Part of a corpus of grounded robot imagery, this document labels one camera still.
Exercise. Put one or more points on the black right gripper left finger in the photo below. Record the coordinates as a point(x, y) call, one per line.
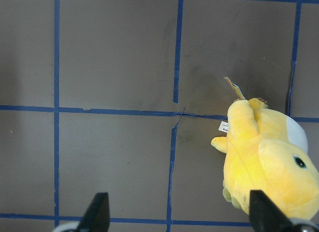
point(96, 218)

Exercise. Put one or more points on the yellow plush toy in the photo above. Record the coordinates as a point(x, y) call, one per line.
point(267, 150)

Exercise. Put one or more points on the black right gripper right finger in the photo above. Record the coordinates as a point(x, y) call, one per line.
point(265, 216)

